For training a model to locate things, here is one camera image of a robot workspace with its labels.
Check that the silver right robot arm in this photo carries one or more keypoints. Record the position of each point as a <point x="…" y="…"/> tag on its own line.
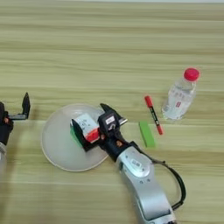
<point x="145" y="186"/>

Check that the green rectangular block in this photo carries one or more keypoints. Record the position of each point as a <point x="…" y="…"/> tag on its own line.
<point x="147" y="134"/>

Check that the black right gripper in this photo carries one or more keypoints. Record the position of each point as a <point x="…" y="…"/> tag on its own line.
<point x="116" y="147"/>

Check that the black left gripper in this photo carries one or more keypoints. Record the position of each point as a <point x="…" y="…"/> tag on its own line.
<point x="5" y="131"/>

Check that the colourful puzzle cube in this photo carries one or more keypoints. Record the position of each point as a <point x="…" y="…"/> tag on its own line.
<point x="87" y="127"/>

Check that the round white plate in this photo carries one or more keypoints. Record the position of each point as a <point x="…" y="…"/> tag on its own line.
<point x="58" y="145"/>

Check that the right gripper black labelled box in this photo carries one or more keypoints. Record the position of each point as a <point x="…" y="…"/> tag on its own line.
<point x="109" y="124"/>

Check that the red marker pen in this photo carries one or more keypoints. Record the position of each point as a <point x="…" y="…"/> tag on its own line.
<point x="154" y="115"/>

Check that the clear bottle with red cap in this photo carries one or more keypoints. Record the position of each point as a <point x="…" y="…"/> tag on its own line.
<point x="179" y="99"/>

